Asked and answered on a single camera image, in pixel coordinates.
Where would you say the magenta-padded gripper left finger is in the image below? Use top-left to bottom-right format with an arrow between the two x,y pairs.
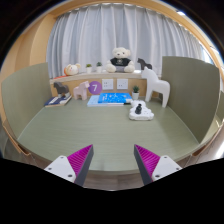
44,144 -> 95,187

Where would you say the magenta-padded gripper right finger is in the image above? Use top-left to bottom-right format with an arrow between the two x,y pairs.
133,144 -> 183,186

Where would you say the small black charger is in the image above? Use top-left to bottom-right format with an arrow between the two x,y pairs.
134,103 -> 144,115

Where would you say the white cloud-shaped power strip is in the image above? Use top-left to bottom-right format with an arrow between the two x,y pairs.
128,99 -> 155,121

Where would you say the dark striped book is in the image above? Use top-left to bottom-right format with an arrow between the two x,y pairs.
44,95 -> 73,108

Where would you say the light blue book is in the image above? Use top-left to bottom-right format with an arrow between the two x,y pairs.
86,94 -> 125,108

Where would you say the pink horse figure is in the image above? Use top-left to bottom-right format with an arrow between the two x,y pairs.
72,80 -> 91,101

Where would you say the dark brown horse figure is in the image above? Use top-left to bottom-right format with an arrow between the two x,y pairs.
53,81 -> 71,99

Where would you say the olive desk partition panel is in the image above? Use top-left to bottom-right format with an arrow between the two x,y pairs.
161,55 -> 222,144
0,62 -> 53,139

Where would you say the large white horse figure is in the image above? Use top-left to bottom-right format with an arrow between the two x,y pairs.
140,66 -> 171,108

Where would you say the purple round number disc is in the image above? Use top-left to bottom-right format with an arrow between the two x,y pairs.
87,80 -> 103,95

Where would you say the small orange-white plush toy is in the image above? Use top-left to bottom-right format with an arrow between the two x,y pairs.
63,63 -> 82,77

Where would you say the black horse figure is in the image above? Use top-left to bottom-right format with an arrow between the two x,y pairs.
137,57 -> 153,71

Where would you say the white teddy bear, black shirt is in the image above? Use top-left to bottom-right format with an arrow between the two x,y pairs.
105,46 -> 136,74

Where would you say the grey-white curtain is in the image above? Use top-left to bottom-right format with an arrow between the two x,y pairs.
46,3 -> 206,79

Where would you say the white wall socket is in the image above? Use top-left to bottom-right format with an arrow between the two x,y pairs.
101,78 -> 114,91
116,78 -> 129,90

